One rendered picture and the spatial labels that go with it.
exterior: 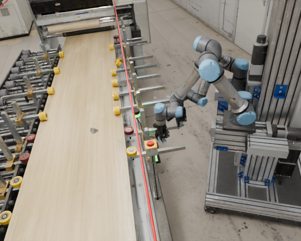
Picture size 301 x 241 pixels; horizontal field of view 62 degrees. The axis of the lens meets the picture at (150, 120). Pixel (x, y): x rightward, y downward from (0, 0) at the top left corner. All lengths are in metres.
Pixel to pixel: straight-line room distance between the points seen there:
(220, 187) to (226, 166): 0.27
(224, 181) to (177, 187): 0.51
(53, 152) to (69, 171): 0.27
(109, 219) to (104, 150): 0.59
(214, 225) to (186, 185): 0.50
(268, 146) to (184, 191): 1.15
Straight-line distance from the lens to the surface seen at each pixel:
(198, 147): 3.19
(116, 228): 1.58
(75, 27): 4.36
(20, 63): 4.07
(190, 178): 2.87
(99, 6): 4.30
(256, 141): 1.94
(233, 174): 2.69
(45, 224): 1.74
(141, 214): 1.92
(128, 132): 2.09
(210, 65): 1.48
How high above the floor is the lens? 2.26
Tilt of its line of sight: 38 degrees down
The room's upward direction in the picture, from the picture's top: 7 degrees counter-clockwise
